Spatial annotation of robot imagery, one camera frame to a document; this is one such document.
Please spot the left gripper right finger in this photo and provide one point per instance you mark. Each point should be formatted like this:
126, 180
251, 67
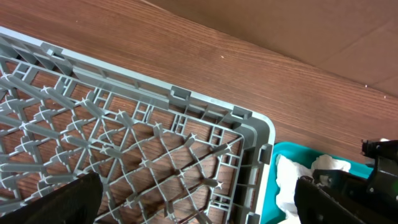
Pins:
314, 205

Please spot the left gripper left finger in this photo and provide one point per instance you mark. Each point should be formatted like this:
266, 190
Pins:
76, 202

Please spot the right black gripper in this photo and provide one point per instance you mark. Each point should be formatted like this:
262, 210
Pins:
375, 196

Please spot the white napkin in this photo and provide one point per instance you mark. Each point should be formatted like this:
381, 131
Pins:
288, 172

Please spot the teal plastic serving tray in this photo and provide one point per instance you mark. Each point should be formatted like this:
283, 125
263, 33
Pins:
304, 156

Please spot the grey plastic dish rack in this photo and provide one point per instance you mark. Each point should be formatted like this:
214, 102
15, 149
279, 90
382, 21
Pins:
164, 154

